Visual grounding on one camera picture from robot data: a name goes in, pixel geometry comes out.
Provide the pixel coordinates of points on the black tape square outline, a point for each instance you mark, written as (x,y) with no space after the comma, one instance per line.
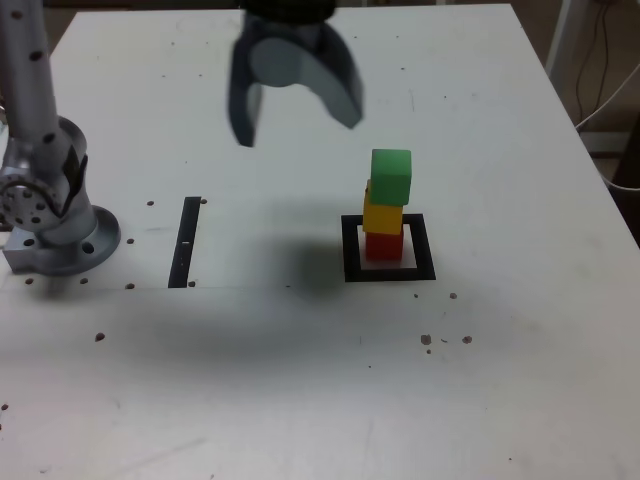
(350,250)

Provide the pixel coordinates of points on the green cube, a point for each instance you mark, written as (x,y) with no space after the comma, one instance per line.
(391,175)

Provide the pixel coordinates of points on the yellow cube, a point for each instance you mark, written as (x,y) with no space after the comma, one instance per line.
(382,217)

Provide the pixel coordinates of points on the white frame post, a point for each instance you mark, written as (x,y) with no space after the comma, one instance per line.
(559,45)

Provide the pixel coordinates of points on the small shiny round object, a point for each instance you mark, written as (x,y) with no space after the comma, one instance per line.
(4,117)

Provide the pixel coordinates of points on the red cube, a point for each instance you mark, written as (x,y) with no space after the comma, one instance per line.
(384,247)

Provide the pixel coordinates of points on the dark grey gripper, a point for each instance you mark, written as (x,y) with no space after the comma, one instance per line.
(300,32)

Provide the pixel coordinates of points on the black tape strip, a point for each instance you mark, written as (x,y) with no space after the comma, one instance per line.
(182,250)

